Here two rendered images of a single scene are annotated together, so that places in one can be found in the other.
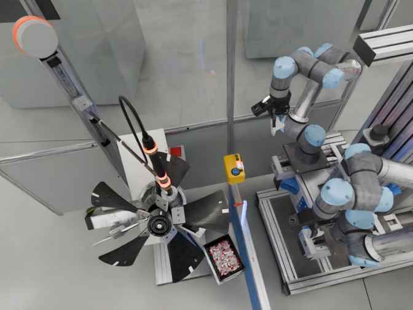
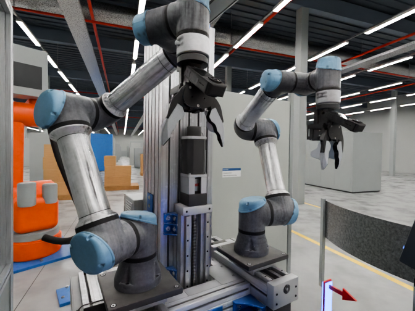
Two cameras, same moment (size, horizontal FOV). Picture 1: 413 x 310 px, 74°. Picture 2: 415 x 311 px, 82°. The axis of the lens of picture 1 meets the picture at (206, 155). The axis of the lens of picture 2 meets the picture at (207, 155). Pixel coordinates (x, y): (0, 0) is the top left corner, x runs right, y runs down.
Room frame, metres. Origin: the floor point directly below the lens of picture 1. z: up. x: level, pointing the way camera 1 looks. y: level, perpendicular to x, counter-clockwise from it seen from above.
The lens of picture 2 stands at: (1.01, 0.19, 1.47)
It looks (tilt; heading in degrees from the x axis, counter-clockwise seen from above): 1 degrees down; 245
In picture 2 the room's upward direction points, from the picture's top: 1 degrees clockwise
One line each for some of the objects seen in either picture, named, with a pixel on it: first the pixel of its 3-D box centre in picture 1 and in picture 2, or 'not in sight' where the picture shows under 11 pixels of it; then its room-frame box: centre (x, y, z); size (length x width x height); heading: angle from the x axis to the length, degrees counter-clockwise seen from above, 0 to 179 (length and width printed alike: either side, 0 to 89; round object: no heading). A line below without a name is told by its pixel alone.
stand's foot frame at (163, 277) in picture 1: (180, 243); not in sight; (0.71, 0.33, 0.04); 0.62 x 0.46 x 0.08; 4
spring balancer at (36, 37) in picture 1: (36, 37); not in sight; (1.08, 0.63, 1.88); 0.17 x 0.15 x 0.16; 94
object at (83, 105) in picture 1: (85, 107); not in sight; (1.00, 0.57, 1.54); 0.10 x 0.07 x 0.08; 39
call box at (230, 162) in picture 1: (233, 169); not in sight; (0.84, -0.16, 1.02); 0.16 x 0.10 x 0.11; 4
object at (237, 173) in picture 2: not in sight; (246, 190); (-0.29, -1.69, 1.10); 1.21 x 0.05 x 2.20; 4
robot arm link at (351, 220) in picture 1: (356, 221); (253, 212); (0.38, -0.67, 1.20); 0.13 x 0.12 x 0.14; 168
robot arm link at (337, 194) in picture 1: (334, 196); (327, 75); (0.31, -0.37, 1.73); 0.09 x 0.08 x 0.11; 78
